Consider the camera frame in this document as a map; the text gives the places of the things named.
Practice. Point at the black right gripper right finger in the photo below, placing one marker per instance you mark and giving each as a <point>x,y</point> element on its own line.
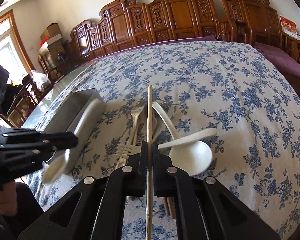
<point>205,208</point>

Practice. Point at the carved wooden armchair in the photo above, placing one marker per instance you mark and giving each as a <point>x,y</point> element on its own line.
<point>257,21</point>

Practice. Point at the metal fork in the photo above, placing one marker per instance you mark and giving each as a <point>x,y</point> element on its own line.
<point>135,113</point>

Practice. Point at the person's left hand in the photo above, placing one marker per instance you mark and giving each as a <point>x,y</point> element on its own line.
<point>8,199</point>

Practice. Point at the purple seat cushion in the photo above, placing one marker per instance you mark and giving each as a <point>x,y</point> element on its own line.
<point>281,60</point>

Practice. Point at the light wooden chopstick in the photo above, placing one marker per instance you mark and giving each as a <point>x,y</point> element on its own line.
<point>149,174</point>

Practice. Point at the metal rectangular tray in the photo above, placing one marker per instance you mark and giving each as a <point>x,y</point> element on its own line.
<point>79,114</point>

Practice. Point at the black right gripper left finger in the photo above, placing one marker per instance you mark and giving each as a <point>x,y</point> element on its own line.
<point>94,208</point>

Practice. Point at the blue floral tablecloth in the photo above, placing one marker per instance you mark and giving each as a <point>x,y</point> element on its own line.
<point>228,86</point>

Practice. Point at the stacked cardboard boxes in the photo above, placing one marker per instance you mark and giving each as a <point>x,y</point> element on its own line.
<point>51,44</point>

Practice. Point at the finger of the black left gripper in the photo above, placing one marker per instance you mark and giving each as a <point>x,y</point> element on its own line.
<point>59,141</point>

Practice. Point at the carved wooden bench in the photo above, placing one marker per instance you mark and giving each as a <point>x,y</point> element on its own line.
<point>126,24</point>

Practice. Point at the white soup spoon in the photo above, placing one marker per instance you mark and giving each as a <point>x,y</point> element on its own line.
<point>189,153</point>

